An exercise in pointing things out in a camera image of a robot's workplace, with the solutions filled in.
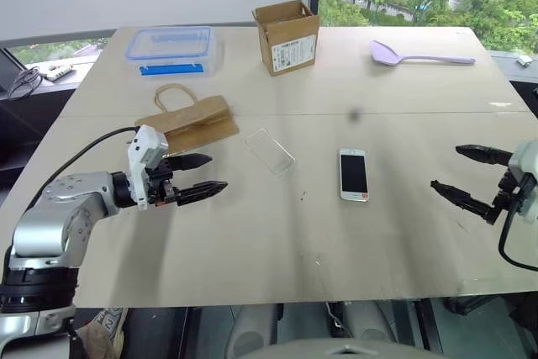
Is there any printed crumpled bag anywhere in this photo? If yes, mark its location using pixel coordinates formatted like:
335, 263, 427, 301
74, 306, 129, 359

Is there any clear plastic phone case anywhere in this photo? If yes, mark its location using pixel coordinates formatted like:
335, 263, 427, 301
242, 127, 297, 177

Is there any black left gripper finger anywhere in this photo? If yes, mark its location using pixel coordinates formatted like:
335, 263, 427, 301
176, 181, 229, 209
167, 152, 214, 174

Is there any open brown cardboard box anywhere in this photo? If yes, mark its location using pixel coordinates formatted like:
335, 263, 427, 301
251, 0, 321, 78

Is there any white smartphone with black screen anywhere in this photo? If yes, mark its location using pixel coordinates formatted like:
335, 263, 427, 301
338, 147, 372, 203

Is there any white power strip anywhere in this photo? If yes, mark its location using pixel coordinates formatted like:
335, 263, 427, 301
40, 63, 77, 82

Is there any black table leg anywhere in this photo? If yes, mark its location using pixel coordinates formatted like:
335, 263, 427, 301
414, 298, 446, 356

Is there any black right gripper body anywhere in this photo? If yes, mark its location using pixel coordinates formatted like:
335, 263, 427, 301
495, 167, 527, 211

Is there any clear container with blue lid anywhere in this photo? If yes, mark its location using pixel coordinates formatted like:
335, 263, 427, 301
124, 26, 224, 80

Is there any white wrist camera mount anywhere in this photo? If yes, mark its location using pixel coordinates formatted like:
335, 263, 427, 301
507, 139, 538, 224
125, 124, 170, 212

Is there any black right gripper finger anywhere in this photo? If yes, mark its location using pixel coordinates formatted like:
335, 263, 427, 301
455, 144, 513, 167
430, 180, 506, 226

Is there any bundle of black cables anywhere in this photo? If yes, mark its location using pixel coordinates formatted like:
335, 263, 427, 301
5, 66, 44, 102

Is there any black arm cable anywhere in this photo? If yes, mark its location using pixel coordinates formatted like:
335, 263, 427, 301
36, 125, 142, 201
498, 206, 538, 272

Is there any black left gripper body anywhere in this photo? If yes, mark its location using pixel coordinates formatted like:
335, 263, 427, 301
145, 155, 181, 209

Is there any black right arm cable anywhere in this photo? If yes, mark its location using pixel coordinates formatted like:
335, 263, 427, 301
498, 206, 538, 272

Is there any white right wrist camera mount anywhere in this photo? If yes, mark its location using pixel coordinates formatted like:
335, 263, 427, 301
507, 139, 538, 224

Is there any lilac plastic spatula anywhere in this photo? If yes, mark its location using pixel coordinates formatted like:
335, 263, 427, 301
369, 39, 477, 68

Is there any brown paper bag with handles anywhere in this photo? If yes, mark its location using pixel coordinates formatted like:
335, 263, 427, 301
134, 83, 241, 155

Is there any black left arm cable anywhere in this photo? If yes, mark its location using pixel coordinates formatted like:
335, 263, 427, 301
36, 125, 142, 201

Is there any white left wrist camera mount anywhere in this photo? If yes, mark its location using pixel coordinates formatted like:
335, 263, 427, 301
125, 124, 170, 212

